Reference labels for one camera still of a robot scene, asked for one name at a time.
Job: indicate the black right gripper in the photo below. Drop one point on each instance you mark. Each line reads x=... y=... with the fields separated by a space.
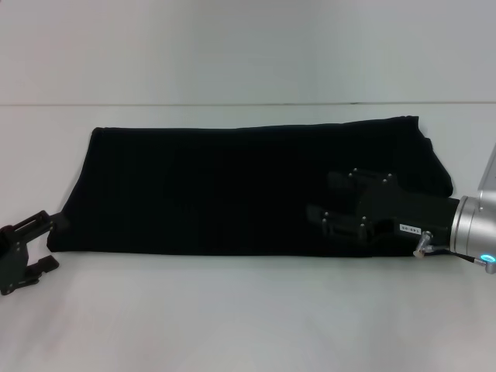
x=410 y=215

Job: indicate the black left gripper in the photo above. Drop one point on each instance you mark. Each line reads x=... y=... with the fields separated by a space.
x=11 y=263

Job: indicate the black shirt with FREE print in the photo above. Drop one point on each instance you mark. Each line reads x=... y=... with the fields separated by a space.
x=232 y=186

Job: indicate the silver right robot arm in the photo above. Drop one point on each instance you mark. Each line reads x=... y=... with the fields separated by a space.
x=474 y=224

